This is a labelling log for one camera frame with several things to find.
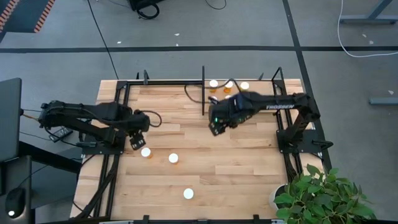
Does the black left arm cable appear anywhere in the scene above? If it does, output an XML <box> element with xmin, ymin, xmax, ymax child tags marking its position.
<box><xmin>136</xmin><ymin>109</ymin><xmax>163</xmax><ymax>128</ymax></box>

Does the grey table leg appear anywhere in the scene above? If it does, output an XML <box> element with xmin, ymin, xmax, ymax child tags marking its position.
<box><xmin>338</xmin><ymin>0</ymin><xmax>398</xmax><ymax>25</ymax></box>
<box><xmin>369</xmin><ymin>96</ymin><xmax>398</xmax><ymax>106</ymax></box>

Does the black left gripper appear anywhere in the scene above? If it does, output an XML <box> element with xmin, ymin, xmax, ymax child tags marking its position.
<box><xmin>129</xmin><ymin>129</ymin><xmax>147</xmax><ymax>151</ymax></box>

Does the black cable coil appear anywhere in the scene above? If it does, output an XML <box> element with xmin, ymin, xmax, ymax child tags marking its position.
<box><xmin>129</xmin><ymin>0</ymin><xmax>161</xmax><ymax>20</ymax></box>

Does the black computer mouse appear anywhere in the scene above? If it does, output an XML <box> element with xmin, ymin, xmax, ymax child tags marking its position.
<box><xmin>4</xmin><ymin>186</ymin><xmax>26</xmax><ymax>219</ymax></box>

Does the green plant in white pot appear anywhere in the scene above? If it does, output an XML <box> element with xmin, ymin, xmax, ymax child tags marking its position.
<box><xmin>269</xmin><ymin>163</ymin><xmax>377</xmax><ymax>224</ymax></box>

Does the black monitor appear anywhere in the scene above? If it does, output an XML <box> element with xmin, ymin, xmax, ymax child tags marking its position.
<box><xmin>0</xmin><ymin>77</ymin><xmax>23</xmax><ymax>162</ymax></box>

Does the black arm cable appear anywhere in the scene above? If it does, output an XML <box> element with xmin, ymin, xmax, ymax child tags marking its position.
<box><xmin>184</xmin><ymin>78</ymin><xmax>242</xmax><ymax>104</ymax></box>
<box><xmin>136</xmin><ymin>109</ymin><xmax>163</xmax><ymax>128</ymax></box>

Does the black aluminium rig frame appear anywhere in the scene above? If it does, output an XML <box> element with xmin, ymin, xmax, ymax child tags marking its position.
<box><xmin>70</xmin><ymin>66</ymin><xmax>334</xmax><ymax>224</ymax></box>

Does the black power brick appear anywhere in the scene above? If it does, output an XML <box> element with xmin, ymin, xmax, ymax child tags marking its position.
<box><xmin>48</xmin><ymin>126</ymin><xmax>75</xmax><ymax>143</ymax></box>

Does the white floor cable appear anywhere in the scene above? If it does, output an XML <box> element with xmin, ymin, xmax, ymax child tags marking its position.
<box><xmin>337</xmin><ymin>0</ymin><xmax>398</xmax><ymax>58</ymax></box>

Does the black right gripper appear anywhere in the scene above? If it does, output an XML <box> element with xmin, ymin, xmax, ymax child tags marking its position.
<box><xmin>208</xmin><ymin>104</ymin><xmax>249</xmax><ymax>137</ymax></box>

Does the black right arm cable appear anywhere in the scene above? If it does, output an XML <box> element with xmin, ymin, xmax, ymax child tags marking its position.
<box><xmin>184</xmin><ymin>78</ymin><xmax>242</xmax><ymax>104</ymax></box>

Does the black floor cable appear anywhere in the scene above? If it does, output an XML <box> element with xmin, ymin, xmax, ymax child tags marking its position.
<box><xmin>86</xmin><ymin>0</ymin><xmax>121</xmax><ymax>80</ymax></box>

